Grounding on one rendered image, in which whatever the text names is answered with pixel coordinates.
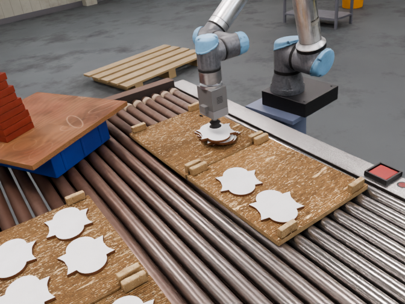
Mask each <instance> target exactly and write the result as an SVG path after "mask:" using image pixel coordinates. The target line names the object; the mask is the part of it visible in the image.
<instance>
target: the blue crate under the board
mask: <svg viewBox="0 0 405 304"><path fill-rule="evenodd" d="M109 139H110V135H109V132H108V127H107V123H106V121H104V122H103V123H102V124H100V125H99V126H97V127H96V128H94V129H93V130H91V131H90V132H88V133H87V134H86V135H84V136H83V137H82V138H80V139H79V140H77V141H76V142H74V143H73V144H71V145H70V146H68V147H67V148H65V149H64V150H63V151H61V152H60V153H58V154H57V155H55V156H54V157H53V158H51V159H49V160H48V161H47V162H45V163H44V164H43V165H41V166H39V167H38V168H37V169H35V170H30V169H25V168H20V167H16V166H11V165H6V164H3V163H0V166H5V167H9V168H13V169H18V170H22V171H27V172H30V173H35V174H40V175H43V176H48V177H53V178H59V177H60V176H61V175H62V174H64V173H65V172H66V171H68V170H69V169H71V168H72V167H73V166H74V165H76V164H77V163H78V162H79V161H81V160H82V159H84V158H85V157H86V156H88V155H89V154H90V153H91V152H93V151H94V150H96V149H97V148H98V147H100V146H101V145H102V144H103V143H105V142H106V141H107V140H109Z"/></svg>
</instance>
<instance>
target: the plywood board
mask: <svg viewBox="0 0 405 304"><path fill-rule="evenodd" d="M22 102H23V104H24V106H25V109H28V111H29V114H30V115H29V116H30V117H31V120H32V122H33V124H34V128H32V129H31V130H28V131H27V132H25V133H24V134H22V135H20V136H18V137H17V138H15V139H13V140H12V141H10V142H8V143H5V142H0V163H3V164H6V165H11V166H16V167H20V168H25V169H30V170H35V169H37V168H38V167H39V166H41V165H43V164H44V163H45V162H47V161H48V160H49V159H51V158H53V157H54V156H55V155H57V154H58V153H60V152H61V151H63V150H64V149H65V148H67V147H68V146H70V145H71V144H73V143H74V142H76V141H77V140H79V139H80V138H82V137H83V136H84V135H86V134H87V133H88V132H90V131H91V130H93V129H94V128H96V127H97V126H99V125H100V124H102V123H103V122H104V121H106V120H107V119H109V118H110V117H112V116H113V115H114V114H116V113H118V112H119V111H120V110H122V109H123V108H124V107H126V106H128V104H127V101H119V100H108V99H101V98H90V97H79V96H72V95H61V94H54V93H43V92H36V93H34V94H32V95H30V96H28V97H26V98H24V99H22Z"/></svg>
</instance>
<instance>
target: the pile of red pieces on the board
mask: <svg viewBox="0 0 405 304"><path fill-rule="evenodd" d="M6 79H7V76H6V73H5V72H0V142H5V143H8V142H10V141H12V140H13V139H15V138H17V137H18V136H20V135H22V134H24V133H25V132H27V131H28V130H31V129H32V128H34V124H33V122H32V120H31V117H30V116H29V115H30V114H29V111H28V109H25V106H24V104H23V102H22V99H21V97H17V96H16V93H15V89H14V86H13V85H8V84H7V81H6Z"/></svg>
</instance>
